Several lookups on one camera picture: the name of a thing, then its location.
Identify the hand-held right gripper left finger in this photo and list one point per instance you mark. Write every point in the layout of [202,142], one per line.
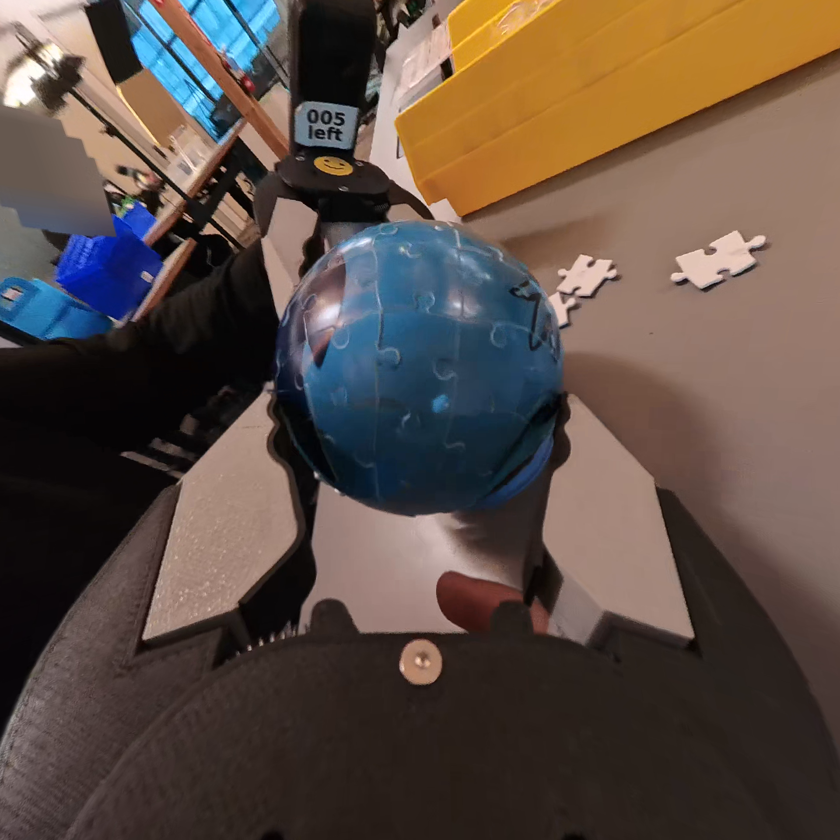
[223,544]

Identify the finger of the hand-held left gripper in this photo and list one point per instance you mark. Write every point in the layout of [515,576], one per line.
[289,243]

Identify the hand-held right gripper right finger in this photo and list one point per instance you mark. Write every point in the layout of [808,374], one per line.
[617,544]

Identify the blue puzzle ball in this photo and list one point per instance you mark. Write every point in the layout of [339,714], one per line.
[407,367]

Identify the person's left forearm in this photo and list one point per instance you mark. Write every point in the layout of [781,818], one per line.
[131,367]

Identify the person's right hand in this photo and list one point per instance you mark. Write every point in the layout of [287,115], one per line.
[479,600]

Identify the blue plastic crate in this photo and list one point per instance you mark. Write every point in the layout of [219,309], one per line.
[105,269]

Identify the light blue plastic object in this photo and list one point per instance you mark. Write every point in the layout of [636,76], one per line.
[52,315]

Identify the black light stand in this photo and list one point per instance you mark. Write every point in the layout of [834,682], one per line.
[59,72]

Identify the yellow plastic bin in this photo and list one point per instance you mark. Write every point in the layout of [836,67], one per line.
[623,85]

